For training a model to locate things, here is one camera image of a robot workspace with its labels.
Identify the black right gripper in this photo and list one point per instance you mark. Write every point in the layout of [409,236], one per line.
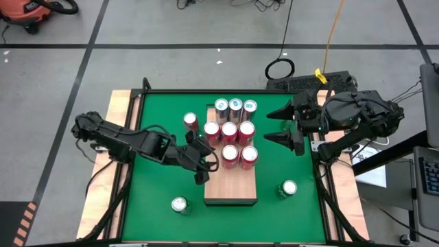
[308,113]

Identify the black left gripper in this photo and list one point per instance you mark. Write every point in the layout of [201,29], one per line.
[192,156]

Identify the red soda can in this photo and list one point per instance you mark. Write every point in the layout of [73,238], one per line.
[189,118]
[229,129]
[229,152]
[211,128]
[250,153]
[247,128]

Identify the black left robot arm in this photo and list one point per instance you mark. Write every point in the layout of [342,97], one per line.
[120,139]

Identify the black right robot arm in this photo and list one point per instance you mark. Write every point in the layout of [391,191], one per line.
[377,113]

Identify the wooden shelf black metal legs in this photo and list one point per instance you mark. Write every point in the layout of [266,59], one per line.
[229,185]

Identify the black perforated computer case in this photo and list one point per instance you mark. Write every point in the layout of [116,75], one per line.
[308,82]

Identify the green table mat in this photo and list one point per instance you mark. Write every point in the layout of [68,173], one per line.
[154,223]

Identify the white paper sheet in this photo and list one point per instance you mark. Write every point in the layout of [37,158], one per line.
[375,176]

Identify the black stand beam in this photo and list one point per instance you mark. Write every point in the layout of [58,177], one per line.
[387,156]

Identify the grey monitor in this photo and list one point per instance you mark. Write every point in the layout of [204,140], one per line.
[430,103]

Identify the grey keyboard console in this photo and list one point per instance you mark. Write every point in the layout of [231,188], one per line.
[428,206]

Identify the black caster wheel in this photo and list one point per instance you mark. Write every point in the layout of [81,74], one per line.
[405,239]

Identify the hazard striped floor mat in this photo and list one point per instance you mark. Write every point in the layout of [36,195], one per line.
[10,223]

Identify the orange shop vacuum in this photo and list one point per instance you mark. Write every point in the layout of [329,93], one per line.
[24,13]

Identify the black aluminium table frame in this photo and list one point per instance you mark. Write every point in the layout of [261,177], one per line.
[205,91]

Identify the silver frame plate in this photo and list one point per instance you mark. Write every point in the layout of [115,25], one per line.
[317,245]
[128,245]

